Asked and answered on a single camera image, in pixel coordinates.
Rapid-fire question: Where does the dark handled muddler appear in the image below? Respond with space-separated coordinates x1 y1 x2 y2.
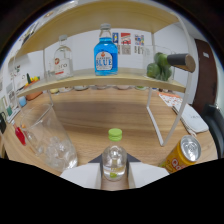
166 53 197 73

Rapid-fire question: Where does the black chair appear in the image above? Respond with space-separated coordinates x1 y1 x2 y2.
199 103 224 158

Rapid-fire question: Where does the red liquid bottle white cap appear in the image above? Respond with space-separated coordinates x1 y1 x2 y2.
12 121 28 147

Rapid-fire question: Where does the clear drinking glass with ice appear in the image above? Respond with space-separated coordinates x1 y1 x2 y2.
19 103 79 173

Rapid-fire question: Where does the multicolour wall poster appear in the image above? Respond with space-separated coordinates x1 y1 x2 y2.
134 34 145 55

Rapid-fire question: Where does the blue topped wall poster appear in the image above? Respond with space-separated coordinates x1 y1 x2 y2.
111 32 120 46

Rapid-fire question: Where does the blue liquid bottle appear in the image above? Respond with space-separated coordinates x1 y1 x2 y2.
93 23 119 77

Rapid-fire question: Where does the black handbag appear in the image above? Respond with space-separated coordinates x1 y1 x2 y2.
0 111 8 134

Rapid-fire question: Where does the yellow orange drink can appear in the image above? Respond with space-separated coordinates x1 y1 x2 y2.
159 134 202 174

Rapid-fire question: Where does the clear bottle green cap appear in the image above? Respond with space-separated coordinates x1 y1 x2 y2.
101 128 128 182

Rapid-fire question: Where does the red topped wall poster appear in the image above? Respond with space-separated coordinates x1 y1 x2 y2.
120 32 132 55

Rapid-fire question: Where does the clear bottle red label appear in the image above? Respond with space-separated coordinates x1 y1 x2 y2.
53 34 74 81

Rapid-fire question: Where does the white and blue cup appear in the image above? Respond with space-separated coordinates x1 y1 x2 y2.
18 95 28 108

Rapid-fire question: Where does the glass jar of limes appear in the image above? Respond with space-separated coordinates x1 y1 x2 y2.
143 44 176 82

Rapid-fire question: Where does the brown door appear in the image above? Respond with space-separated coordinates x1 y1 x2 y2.
191 38 218 116

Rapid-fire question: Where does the orange printed paper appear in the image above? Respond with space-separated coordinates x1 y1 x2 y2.
158 92 184 108

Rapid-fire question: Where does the wooden two-tier shelf rack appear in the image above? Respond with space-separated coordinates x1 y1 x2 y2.
8 0 198 148

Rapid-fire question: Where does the white pouch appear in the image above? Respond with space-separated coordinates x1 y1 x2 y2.
172 103 210 135

